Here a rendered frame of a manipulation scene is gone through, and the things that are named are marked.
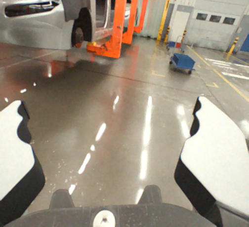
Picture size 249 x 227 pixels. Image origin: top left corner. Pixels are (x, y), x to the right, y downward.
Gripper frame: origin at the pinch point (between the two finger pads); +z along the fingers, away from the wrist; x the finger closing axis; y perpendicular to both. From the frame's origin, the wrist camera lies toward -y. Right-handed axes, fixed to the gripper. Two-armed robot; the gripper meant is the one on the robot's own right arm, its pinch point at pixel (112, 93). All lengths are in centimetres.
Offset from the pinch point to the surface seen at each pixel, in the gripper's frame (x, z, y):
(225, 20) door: 736, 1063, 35
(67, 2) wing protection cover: -60, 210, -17
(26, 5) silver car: -98, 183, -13
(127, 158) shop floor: 8, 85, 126
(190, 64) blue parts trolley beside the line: 219, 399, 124
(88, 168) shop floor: -30, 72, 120
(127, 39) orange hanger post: 33, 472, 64
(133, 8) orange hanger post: 47, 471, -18
